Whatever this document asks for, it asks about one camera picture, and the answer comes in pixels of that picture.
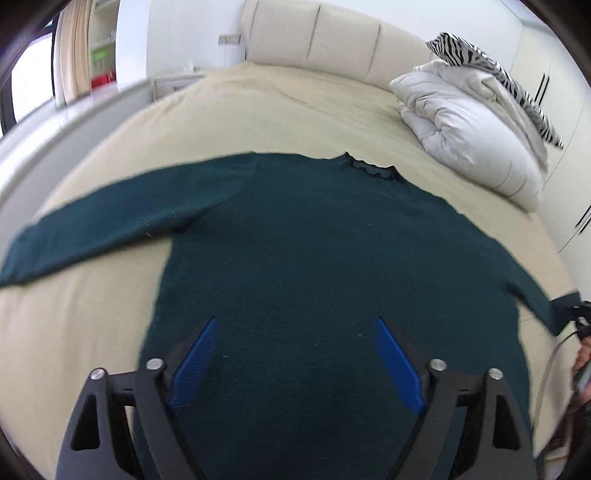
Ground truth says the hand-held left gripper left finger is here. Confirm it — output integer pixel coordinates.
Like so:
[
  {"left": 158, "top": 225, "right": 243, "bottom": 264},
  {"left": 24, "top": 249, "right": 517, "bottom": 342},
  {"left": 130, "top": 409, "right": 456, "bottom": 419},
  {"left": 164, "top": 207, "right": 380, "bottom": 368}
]
[{"left": 54, "top": 316, "right": 219, "bottom": 480}]

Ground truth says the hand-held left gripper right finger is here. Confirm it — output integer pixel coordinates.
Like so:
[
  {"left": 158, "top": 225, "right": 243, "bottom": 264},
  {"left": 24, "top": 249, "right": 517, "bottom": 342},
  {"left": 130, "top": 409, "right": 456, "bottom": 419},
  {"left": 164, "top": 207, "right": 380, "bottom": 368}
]
[{"left": 373, "top": 316, "right": 539, "bottom": 480}]

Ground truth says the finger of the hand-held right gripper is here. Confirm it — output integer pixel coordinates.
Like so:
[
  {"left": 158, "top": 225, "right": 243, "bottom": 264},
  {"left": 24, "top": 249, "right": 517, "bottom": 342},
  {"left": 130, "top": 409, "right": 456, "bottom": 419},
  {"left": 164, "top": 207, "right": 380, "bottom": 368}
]
[{"left": 564, "top": 299, "right": 591, "bottom": 329}]

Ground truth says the dark green sweater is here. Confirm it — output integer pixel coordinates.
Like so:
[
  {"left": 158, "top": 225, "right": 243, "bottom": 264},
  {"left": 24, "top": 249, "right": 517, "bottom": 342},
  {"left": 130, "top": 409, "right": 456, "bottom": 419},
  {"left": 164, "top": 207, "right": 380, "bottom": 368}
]
[{"left": 0, "top": 151, "right": 580, "bottom": 480}]

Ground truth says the person's right hand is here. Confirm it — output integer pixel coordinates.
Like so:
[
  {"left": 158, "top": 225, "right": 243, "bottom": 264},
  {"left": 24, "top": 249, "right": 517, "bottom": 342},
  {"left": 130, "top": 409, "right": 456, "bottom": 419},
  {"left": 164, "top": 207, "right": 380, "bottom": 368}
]
[{"left": 573, "top": 338, "right": 591, "bottom": 371}]

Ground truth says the white folded duvet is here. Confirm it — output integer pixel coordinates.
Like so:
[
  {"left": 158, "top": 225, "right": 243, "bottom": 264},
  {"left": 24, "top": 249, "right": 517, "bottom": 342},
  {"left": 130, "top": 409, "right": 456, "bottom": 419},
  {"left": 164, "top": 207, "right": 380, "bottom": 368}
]
[{"left": 389, "top": 59, "right": 550, "bottom": 213}]

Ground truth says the beige bed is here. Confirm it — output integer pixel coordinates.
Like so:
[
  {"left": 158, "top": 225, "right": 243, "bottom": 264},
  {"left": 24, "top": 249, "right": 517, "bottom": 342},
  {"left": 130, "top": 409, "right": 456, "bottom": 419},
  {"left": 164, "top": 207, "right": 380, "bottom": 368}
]
[{"left": 0, "top": 60, "right": 578, "bottom": 480}]

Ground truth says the white wardrobe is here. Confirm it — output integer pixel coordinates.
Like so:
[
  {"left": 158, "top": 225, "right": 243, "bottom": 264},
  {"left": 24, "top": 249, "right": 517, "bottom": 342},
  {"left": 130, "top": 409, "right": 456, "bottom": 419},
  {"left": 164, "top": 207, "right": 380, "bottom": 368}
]
[{"left": 503, "top": 0, "right": 591, "bottom": 259}]

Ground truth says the white nightstand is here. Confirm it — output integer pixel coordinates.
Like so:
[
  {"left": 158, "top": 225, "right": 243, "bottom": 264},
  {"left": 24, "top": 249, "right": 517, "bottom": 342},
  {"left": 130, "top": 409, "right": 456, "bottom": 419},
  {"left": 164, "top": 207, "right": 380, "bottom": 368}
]
[{"left": 152, "top": 71, "right": 206, "bottom": 100}]

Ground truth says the zebra striped pillow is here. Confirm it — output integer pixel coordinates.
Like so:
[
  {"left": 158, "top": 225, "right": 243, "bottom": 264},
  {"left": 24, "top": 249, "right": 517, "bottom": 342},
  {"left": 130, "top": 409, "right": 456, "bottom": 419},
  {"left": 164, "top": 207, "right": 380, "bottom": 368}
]
[{"left": 426, "top": 31, "right": 565, "bottom": 149}]

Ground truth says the cream padded headboard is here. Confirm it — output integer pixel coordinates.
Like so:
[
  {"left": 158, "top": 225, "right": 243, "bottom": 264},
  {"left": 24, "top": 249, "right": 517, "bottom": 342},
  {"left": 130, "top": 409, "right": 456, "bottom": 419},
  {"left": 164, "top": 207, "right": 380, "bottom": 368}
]
[{"left": 240, "top": 0, "right": 522, "bottom": 93}]

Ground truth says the beige curtain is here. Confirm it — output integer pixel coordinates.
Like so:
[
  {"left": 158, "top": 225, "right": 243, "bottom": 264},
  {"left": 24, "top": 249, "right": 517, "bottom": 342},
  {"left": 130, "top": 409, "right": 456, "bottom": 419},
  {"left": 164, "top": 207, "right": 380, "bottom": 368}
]
[{"left": 55, "top": 0, "right": 95, "bottom": 109}]

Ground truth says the white shelf unit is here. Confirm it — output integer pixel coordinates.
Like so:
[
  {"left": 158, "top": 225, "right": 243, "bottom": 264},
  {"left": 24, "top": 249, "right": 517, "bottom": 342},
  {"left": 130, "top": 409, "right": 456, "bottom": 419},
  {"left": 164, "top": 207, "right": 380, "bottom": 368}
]
[{"left": 88, "top": 0, "right": 122, "bottom": 95}]

